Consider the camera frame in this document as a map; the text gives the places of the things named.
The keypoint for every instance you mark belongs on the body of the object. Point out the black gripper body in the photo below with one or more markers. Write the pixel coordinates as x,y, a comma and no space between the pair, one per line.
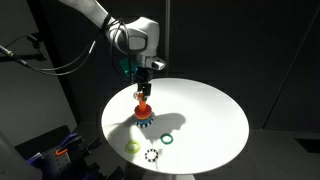
142,75

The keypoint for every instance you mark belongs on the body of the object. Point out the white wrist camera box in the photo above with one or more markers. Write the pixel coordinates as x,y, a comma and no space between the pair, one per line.
156,64

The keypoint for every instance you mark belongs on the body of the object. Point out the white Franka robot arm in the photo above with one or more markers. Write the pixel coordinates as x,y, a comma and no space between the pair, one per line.
143,30

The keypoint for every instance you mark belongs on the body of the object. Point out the black horizontal boom rod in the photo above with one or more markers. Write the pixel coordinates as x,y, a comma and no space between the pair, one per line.
20,58

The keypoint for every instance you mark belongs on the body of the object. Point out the orange clamp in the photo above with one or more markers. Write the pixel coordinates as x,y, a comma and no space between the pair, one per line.
61,152

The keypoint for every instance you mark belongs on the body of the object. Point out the white table pedestal base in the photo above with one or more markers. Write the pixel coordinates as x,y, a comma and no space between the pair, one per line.
166,176

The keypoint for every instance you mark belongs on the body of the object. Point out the black equipment platform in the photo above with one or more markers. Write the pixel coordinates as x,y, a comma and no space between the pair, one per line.
40,140

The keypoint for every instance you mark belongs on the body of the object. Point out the black vertical post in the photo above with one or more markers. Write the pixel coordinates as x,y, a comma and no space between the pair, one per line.
56,83

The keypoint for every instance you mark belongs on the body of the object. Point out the orange stacking stake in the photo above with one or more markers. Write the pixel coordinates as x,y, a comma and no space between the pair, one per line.
142,106

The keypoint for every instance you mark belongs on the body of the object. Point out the grey vertical pole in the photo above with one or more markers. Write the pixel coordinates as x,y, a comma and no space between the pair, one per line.
167,36

